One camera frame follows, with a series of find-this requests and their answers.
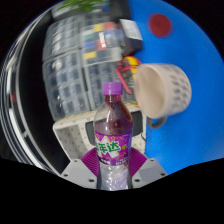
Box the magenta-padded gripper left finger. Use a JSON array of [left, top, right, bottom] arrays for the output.
[[60, 148, 100, 190]]

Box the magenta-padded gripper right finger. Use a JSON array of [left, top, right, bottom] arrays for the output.
[[127, 148, 168, 190]]

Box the clear purple-capped drink bottle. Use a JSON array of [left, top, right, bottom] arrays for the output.
[[93, 81, 134, 191]]

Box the beige patterned mug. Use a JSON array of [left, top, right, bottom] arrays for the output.
[[133, 63, 193, 130]]

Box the clear small-parts drawer cabinet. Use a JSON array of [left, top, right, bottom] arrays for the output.
[[41, 13, 126, 122]]

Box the yellow multimeter with red leads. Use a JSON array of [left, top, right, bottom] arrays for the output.
[[114, 55, 143, 101]]

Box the clear box with coloured parts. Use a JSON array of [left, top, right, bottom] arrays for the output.
[[79, 21, 121, 64]]

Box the small black labelled box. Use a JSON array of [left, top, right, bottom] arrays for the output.
[[118, 18, 145, 56]]

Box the flat round red coaster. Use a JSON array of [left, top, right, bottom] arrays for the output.
[[147, 13, 173, 38]]

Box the black pouch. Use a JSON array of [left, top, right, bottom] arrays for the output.
[[108, 0, 132, 22]]

